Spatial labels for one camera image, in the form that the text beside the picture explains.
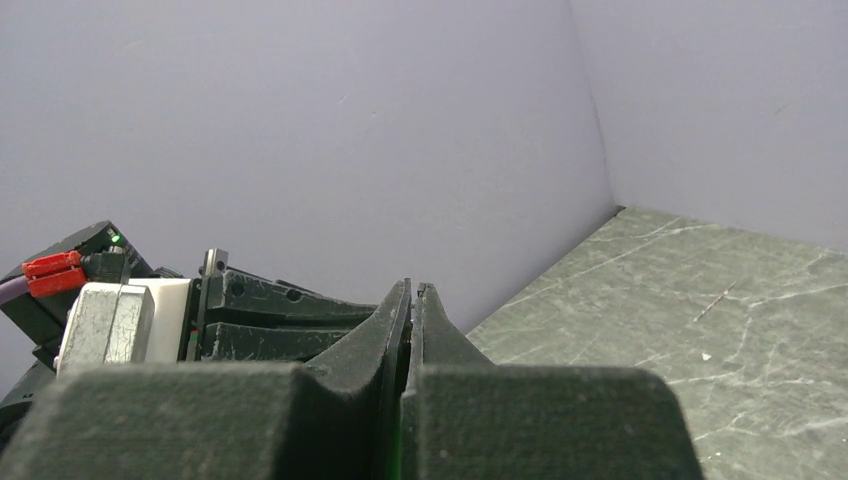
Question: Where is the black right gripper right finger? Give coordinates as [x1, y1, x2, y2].
[397, 283, 703, 479]

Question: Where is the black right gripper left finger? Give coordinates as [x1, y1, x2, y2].
[1, 280, 412, 479]

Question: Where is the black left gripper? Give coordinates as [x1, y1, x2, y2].
[177, 248, 377, 362]

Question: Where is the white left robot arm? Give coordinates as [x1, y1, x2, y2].
[1, 221, 376, 428]

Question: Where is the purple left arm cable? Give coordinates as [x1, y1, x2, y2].
[0, 250, 84, 307]

